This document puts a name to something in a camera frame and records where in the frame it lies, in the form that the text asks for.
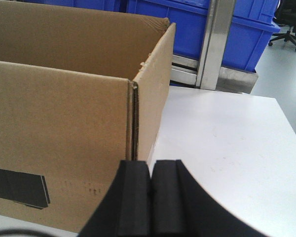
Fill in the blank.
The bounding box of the silver metal shelf post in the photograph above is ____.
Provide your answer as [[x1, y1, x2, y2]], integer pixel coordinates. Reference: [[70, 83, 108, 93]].
[[196, 0, 236, 90]]

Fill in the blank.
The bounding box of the brown cardboard box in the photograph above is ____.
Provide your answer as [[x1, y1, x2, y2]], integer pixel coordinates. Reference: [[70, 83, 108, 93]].
[[0, 0, 176, 232]]

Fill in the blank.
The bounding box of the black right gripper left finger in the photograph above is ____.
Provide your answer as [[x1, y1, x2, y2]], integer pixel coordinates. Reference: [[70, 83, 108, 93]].
[[78, 160, 150, 237]]

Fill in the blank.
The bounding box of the black cable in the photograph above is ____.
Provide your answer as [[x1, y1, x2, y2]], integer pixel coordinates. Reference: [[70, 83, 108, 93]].
[[0, 226, 46, 237]]

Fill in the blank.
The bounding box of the silver metal shelf beam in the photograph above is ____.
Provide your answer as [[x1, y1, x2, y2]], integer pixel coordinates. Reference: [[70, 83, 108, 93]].
[[171, 55, 258, 94]]

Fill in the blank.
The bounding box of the blue plastic crate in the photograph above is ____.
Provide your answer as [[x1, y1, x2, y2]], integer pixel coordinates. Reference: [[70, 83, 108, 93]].
[[23, 0, 282, 74]]

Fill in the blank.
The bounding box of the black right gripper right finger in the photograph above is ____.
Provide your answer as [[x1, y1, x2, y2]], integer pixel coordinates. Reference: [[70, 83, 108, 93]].
[[151, 160, 263, 237]]

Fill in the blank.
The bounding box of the black office chair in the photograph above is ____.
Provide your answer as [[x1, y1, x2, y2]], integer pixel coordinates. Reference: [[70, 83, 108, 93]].
[[268, 0, 296, 52]]

